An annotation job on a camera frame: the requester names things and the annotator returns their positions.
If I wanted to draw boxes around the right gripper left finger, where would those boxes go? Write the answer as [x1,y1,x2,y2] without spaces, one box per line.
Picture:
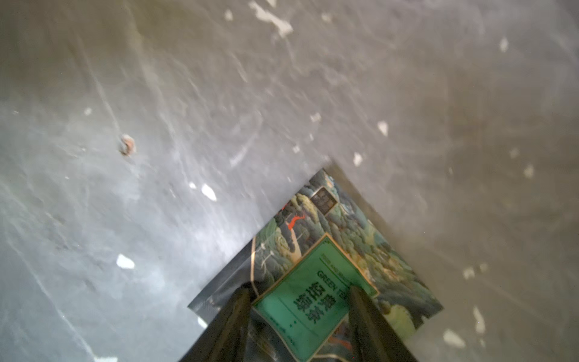
[179,286,251,362]

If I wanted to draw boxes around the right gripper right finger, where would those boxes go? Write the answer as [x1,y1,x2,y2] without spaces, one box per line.
[348,285,417,362]

